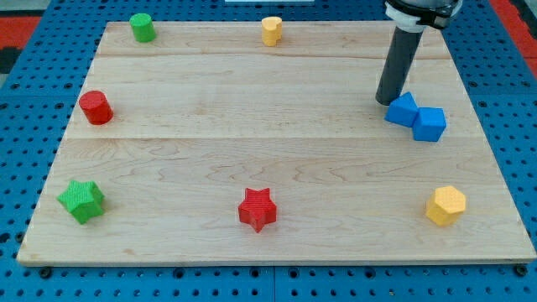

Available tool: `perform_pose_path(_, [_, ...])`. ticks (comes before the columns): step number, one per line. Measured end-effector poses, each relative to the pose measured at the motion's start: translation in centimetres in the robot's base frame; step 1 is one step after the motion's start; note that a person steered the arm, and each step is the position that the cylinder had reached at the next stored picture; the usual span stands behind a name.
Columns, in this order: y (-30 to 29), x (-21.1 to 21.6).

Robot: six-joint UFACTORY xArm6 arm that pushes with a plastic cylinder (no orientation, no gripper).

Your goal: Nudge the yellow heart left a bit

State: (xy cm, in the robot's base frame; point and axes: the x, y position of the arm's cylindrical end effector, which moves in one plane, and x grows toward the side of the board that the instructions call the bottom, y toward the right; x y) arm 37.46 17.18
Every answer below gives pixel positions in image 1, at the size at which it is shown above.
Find yellow heart block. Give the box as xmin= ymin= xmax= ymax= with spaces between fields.
xmin=261 ymin=16 xmax=283 ymax=47

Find red star block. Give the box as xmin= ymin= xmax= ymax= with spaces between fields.
xmin=237 ymin=188 xmax=278 ymax=232

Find wooden board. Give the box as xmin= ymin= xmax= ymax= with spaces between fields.
xmin=18 ymin=21 xmax=536 ymax=267

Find blue triangular block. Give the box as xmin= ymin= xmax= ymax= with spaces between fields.
xmin=384 ymin=91 xmax=419 ymax=128

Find blue cube block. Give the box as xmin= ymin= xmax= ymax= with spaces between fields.
xmin=412 ymin=107 xmax=446 ymax=142

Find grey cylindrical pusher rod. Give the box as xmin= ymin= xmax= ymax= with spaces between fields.
xmin=376 ymin=27 xmax=423 ymax=106

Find green cylinder block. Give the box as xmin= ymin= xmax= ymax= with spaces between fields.
xmin=129 ymin=13 xmax=157 ymax=43

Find red cylinder block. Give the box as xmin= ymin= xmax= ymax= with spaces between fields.
xmin=79 ymin=91 xmax=113 ymax=125

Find yellow hexagon block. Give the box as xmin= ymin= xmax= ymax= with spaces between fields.
xmin=425 ymin=185 xmax=467 ymax=227

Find green star block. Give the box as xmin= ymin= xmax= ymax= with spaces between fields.
xmin=56 ymin=180 xmax=104 ymax=224

